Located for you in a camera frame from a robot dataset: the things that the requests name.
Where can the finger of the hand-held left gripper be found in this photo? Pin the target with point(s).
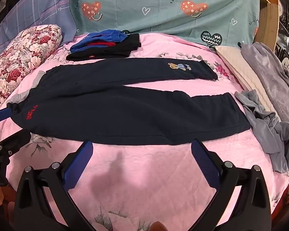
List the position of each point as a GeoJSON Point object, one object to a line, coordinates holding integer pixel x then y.
{"type": "Point", "coordinates": [1, 116]}
{"type": "Point", "coordinates": [16, 142]}

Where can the folded red garment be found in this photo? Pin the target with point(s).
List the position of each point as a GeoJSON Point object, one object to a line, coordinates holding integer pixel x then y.
{"type": "Point", "coordinates": [101, 44]}

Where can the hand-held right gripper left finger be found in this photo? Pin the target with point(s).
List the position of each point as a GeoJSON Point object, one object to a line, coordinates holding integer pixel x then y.
{"type": "Point", "coordinates": [77, 166]}

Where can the cream quilted pillow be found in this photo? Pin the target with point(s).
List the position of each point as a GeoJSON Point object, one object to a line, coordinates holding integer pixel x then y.
{"type": "Point", "coordinates": [240, 69]}

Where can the wooden display shelf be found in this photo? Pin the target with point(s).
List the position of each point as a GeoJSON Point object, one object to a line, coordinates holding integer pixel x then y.
{"type": "Point", "coordinates": [268, 21]}

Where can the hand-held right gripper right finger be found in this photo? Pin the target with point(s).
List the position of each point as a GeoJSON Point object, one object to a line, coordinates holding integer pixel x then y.
{"type": "Point", "coordinates": [206, 163]}

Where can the pink floral bedsheet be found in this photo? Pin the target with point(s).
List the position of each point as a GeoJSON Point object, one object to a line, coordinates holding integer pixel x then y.
{"type": "Point", "coordinates": [134, 173]}

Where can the grey plush blanket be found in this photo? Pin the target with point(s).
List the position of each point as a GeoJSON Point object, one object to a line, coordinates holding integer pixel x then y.
{"type": "Point", "coordinates": [274, 84]}

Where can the folded blue garment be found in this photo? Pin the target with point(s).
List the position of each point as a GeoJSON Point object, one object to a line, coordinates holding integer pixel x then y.
{"type": "Point", "coordinates": [106, 36]}

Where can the red white floral pillow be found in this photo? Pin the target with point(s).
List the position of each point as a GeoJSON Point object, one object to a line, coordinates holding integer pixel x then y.
{"type": "Point", "coordinates": [24, 55]}

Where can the folded black garment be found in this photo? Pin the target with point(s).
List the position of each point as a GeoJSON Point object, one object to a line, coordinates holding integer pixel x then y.
{"type": "Point", "coordinates": [115, 50]}

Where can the teal heart-print pillow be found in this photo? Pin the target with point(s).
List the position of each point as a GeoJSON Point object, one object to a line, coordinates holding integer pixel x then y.
{"type": "Point", "coordinates": [159, 12]}

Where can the round decorative plates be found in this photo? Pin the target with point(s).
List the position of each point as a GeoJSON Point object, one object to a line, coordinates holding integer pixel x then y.
{"type": "Point", "coordinates": [287, 41]}

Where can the red wooden bed frame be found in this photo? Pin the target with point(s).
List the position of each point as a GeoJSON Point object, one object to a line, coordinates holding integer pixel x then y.
{"type": "Point", "coordinates": [283, 204]}

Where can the navy blue pants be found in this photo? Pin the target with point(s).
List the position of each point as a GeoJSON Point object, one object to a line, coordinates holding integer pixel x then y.
{"type": "Point", "coordinates": [110, 113]}

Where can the person's right hand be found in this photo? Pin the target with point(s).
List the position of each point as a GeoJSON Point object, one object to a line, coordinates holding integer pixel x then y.
{"type": "Point", "coordinates": [159, 226]}

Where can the crumpled grey blue garment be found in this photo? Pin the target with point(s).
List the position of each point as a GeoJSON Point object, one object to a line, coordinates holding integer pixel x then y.
{"type": "Point", "coordinates": [262, 125]}

